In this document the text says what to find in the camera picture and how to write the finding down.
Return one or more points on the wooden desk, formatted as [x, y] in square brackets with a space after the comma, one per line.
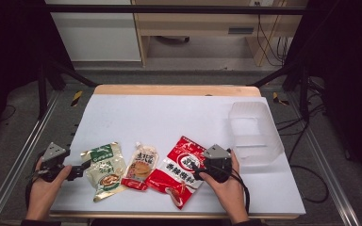
[201, 26]

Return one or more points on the white cabinet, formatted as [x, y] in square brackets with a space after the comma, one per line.
[95, 34]

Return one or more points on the black curtain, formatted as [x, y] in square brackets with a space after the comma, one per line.
[9, 62]
[348, 78]

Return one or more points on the yellow and black tape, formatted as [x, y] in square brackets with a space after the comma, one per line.
[278, 99]
[76, 98]

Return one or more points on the orange spout pouch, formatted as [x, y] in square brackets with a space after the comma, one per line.
[140, 168]

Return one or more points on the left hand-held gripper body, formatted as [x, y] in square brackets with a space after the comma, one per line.
[54, 152]

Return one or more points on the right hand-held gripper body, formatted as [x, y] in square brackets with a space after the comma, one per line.
[217, 161]

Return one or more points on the person's left hand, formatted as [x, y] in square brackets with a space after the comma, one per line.
[42, 194]

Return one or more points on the black horizontal frame bar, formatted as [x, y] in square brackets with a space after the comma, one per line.
[169, 9]

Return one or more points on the black frame stand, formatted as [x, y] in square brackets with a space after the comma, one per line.
[48, 78]
[297, 81]

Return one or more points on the aluminium rail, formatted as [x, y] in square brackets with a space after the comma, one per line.
[326, 175]
[17, 160]

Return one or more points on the clear plastic container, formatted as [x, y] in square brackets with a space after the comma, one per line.
[254, 135]

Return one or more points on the white table sheet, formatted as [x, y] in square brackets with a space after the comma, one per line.
[169, 119]

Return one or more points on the person's right hand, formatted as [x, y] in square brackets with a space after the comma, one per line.
[229, 194]

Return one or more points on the green and gold food packet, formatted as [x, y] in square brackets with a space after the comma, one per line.
[105, 169]

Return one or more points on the red seasoning packet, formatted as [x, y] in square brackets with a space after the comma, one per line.
[177, 175]

